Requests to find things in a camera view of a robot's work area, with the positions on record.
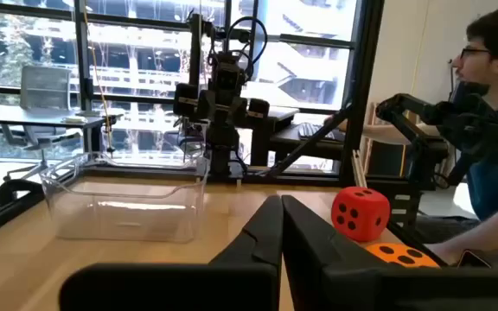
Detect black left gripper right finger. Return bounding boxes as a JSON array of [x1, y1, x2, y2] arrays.
[[282, 194, 498, 311]]

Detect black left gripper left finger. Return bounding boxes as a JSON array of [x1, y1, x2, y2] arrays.
[[58, 194, 284, 311]]

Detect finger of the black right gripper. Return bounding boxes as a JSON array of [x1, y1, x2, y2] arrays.
[[223, 94, 244, 130], [205, 92, 225, 130]]

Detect orange foam die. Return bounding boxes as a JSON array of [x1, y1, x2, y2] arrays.
[[364, 242, 441, 269]]

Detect red foam die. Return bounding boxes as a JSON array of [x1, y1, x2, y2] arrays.
[[330, 186, 392, 243]]

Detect black keyboard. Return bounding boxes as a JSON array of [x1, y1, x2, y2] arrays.
[[298, 122, 339, 142]]

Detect clear plastic bin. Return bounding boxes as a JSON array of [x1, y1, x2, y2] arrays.
[[39, 150, 210, 243]]

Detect grey office chair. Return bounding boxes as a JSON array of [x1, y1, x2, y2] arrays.
[[0, 65, 84, 181]]

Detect grey desk with black legs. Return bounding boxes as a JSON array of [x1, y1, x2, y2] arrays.
[[0, 105, 125, 153]]

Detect person's glasses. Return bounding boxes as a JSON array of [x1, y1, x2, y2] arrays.
[[459, 46, 492, 60]]

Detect yellow hanging cable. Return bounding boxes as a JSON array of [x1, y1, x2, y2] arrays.
[[82, 0, 116, 156]]

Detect silver aluminium bracket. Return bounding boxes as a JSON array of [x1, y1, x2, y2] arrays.
[[351, 149, 367, 189]]

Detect black aluminium rig frame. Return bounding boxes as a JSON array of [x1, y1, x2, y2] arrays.
[[0, 0, 449, 267]]

